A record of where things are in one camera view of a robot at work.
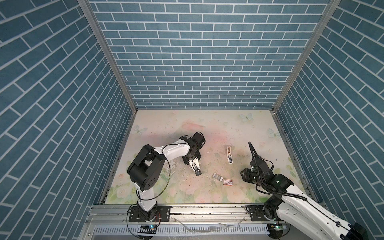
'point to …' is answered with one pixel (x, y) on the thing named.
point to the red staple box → (227, 182)
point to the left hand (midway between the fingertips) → (194, 155)
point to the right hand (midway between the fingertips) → (240, 172)
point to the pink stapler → (229, 155)
